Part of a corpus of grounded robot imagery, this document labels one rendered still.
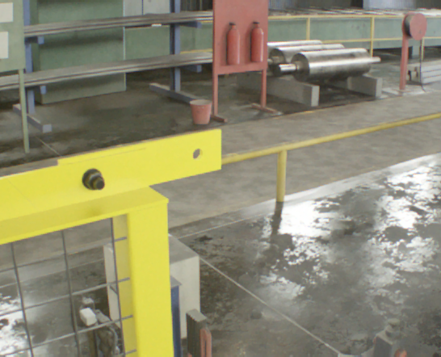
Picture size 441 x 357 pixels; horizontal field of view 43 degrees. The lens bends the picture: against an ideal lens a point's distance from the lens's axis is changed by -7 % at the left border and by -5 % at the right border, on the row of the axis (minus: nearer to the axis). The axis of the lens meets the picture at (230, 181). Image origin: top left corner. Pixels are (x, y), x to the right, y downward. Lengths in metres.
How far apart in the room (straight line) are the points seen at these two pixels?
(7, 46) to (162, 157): 6.07
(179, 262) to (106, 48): 7.63
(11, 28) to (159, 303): 6.13
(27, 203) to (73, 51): 8.90
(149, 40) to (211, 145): 10.04
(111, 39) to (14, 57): 3.27
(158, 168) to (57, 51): 8.75
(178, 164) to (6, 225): 0.22
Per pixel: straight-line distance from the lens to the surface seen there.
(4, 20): 6.69
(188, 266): 2.35
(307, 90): 9.03
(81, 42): 9.55
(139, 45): 10.66
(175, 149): 0.70
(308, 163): 6.42
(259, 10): 8.35
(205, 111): 7.77
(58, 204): 0.64
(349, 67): 9.72
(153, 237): 0.66
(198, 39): 11.27
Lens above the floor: 2.05
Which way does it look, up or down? 21 degrees down
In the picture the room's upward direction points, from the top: 1 degrees clockwise
